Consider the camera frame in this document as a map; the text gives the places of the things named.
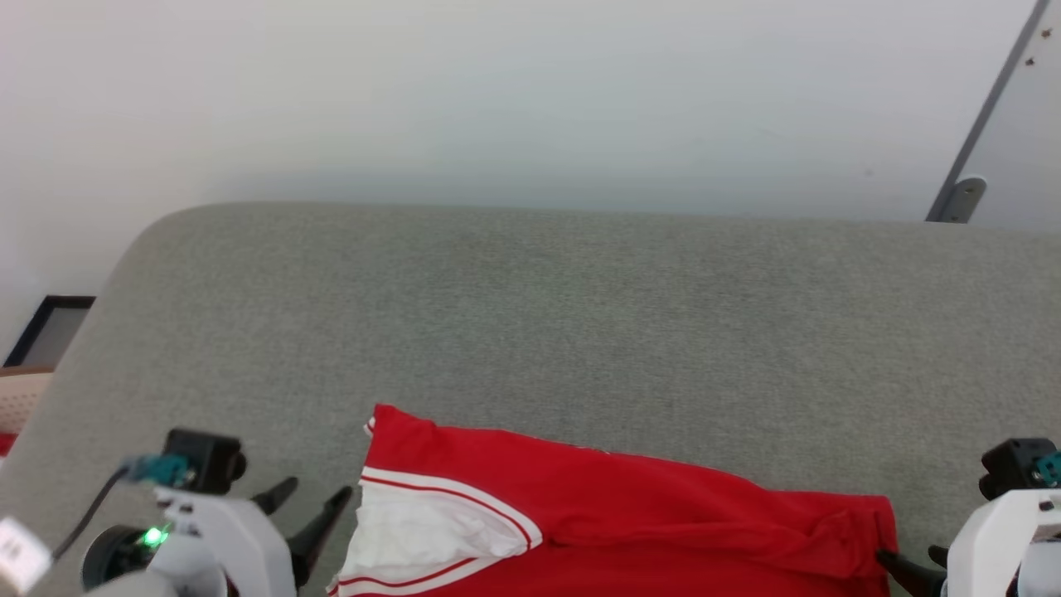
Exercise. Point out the black framed panel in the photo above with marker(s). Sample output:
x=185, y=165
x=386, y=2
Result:
x=54, y=332

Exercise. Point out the red white-trimmed shirt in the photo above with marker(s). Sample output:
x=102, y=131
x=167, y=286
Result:
x=646, y=522

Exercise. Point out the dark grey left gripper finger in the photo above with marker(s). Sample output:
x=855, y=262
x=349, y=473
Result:
x=278, y=495
x=319, y=531

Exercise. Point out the beige perforated basket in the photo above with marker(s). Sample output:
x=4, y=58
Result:
x=23, y=402

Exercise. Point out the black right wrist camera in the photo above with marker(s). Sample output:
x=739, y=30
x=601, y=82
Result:
x=1015, y=467

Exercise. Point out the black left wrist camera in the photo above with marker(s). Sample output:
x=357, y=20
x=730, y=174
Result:
x=211, y=460

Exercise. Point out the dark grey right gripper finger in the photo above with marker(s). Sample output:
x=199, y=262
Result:
x=939, y=555
x=912, y=574

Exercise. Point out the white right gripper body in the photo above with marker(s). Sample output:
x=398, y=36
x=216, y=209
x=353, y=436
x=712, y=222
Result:
x=990, y=543

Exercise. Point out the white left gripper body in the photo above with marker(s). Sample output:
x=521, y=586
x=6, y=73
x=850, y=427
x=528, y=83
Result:
x=240, y=539

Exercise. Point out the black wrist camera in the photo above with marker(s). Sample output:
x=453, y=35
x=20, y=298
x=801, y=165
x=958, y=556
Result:
x=1015, y=467
x=211, y=460

